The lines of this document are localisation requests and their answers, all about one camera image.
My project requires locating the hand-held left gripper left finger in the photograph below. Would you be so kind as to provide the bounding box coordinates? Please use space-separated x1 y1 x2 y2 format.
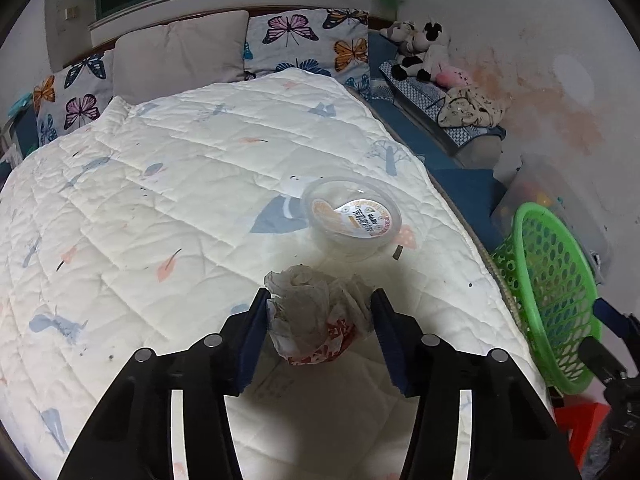
57 287 273 480

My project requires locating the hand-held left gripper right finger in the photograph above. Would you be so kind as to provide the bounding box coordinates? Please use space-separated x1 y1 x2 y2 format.
371 287 583 480

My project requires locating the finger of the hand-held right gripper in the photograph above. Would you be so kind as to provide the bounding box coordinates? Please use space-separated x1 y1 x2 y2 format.
592 297 640 342
580 340 629 382

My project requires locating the paper wrapper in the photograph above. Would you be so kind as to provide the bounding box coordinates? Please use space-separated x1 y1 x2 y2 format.
263 264 375 367

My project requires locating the green plastic mesh basket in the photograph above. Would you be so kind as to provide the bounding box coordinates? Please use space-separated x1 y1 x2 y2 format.
489 202 606 396

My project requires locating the red plastic stool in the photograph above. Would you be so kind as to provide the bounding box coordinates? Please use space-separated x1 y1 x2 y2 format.
551 401 617 467

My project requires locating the clear plastic cup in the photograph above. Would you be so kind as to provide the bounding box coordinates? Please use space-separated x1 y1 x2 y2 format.
303 176 404 262

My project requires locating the clear plastic storage box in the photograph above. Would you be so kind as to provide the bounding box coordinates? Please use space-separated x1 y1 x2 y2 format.
491 154 610 262

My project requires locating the blue bed sheet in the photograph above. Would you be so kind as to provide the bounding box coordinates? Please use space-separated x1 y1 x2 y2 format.
367 35 508 243

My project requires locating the white quilted blanket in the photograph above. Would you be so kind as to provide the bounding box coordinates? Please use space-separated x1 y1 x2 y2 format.
0 69 551 480

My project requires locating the beige patterned cloth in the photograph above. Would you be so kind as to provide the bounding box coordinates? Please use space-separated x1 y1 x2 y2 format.
438 85 507 129

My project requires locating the blue checkered mat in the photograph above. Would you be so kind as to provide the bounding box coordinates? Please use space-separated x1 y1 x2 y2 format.
378 57 507 149

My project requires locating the pink plush toy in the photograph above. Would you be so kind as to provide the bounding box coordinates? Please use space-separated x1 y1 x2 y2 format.
434 66 474 89

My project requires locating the black white plush cow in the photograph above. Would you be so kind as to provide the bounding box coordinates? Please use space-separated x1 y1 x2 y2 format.
391 20 447 82

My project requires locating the beige pillow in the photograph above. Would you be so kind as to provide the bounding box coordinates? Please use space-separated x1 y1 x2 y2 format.
111 10 251 102

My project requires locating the butterfly print pillow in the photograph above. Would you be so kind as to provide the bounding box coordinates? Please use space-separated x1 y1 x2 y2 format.
244 8 372 102
31 50 116 147

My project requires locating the grey white plush cow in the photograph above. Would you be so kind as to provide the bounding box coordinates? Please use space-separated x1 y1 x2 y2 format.
379 21 426 55

